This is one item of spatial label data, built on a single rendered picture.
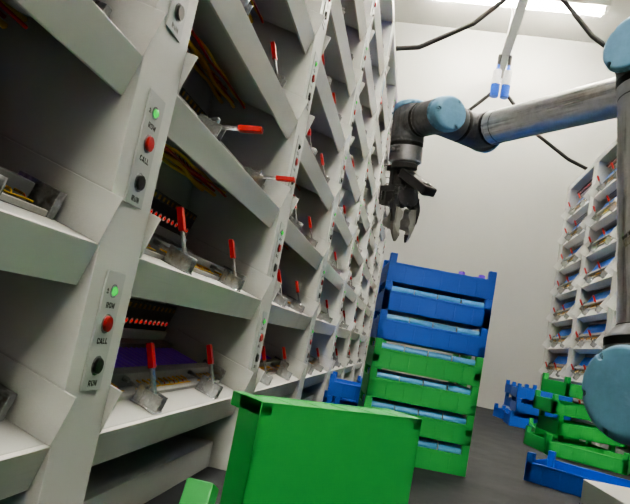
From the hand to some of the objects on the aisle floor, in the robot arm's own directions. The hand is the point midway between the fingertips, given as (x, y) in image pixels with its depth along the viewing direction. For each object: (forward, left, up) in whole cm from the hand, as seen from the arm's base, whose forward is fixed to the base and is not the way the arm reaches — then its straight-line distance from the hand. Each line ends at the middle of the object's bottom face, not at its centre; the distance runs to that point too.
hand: (402, 237), depth 171 cm
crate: (-17, -12, -60) cm, 63 cm away
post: (+46, +25, -59) cm, 78 cm away
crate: (-69, -3, -60) cm, 92 cm away
